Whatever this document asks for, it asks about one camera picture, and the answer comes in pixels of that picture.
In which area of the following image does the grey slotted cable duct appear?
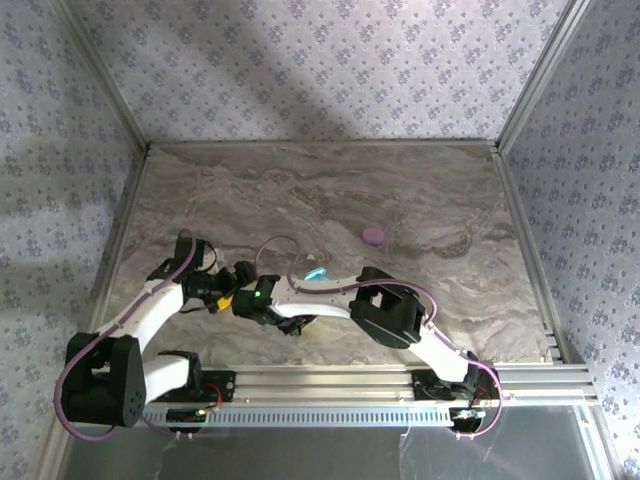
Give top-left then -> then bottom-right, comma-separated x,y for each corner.
139,405 -> 451,427

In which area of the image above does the aluminium enclosure frame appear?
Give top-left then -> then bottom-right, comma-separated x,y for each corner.
29,0 -> 626,480

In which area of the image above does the small black circuit board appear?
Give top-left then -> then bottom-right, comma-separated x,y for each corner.
448,406 -> 487,432
166,408 -> 209,434

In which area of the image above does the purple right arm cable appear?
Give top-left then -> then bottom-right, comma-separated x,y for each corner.
254,235 -> 503,442

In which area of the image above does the grey metal sheet panel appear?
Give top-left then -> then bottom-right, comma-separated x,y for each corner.
54,405 -> 616,480

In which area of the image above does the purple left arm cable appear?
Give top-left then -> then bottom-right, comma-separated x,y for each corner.
53,228 -> 201,442

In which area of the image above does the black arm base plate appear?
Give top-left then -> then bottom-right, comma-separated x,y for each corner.
411,369 -> 506,402
144,370 -> 237,404

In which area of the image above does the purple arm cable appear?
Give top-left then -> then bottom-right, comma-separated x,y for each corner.
53,228 -> 201,442
254,235 -> 503,442

